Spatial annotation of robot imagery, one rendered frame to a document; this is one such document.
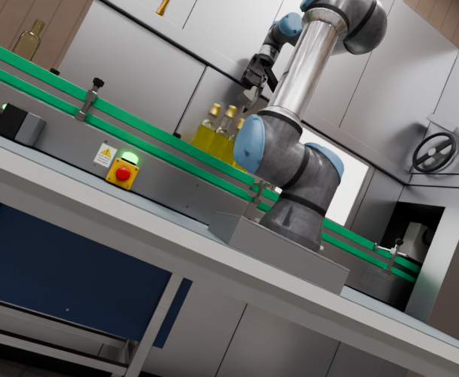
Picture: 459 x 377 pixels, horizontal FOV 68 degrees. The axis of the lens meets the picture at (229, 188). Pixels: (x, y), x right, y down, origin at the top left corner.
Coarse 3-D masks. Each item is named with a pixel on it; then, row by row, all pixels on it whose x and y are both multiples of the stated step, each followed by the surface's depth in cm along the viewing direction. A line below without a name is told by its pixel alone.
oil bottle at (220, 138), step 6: (216, 132) 123; (222, 132) 123; (216, 138) 123; (222, 138) 124; (210, 144) 122; (216, 144) 123; (222, 144) 124; (210, 150) 122; (216, 150) 123; (222, 150) 124; (216, 156) 123
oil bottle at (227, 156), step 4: (232, 136) 125; (236, 136) 126; (228, 140) 125; (232, 140) 125; (228, 144) 125; (232, 144) 125; (228, 148) 125; (232, 148) 125; (224, 152) 124; (228, 152) 125; (232, 152) 125; (220, 156) 125; (224, 156) 124; (228, 156) 125; (232, 156) 125; (224, 160) 124; (228, 160) 125; (232, 160) 125; (228, 164) 125; (232, 164) 125
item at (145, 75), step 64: (128, 0) 126; (192, 0) 135; (256, 0) 143; (384, 0) 164; (64, 64) 122; (128, 64) 129; (192, 64) 136; (384, 64) 166; (448, 64) 179; (320, 128) 154; (384, 128) 168; (384, 192) 170
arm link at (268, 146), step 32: (320, 0) 79; (352, 0) 79; (320, 32) 78; (352, 32) 84; (288, 64) 79; (320, 64) 78; (288, 96) 75; (256, 128) 71; (288, 128) 73; (256, 160) 72; (288, 160) 73
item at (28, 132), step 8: (8, 104) 84; (8, 112) 84; (16, 112) 85; (24, 112) 85; (0, 120) 84; (8, 120) 84; (16, 120) 85; (24, 120) 86; (32, 120) 86; (40, 120) 88; (0, 128) 84; (8, 128) 84; (16, 128) 85; (24, 128) 86; (32, 128) 86; (40, 128) 91; (8, 136) 85; (16, 136) 85; (24, 136) 86; (32, 136) 87; (32, 144) 91
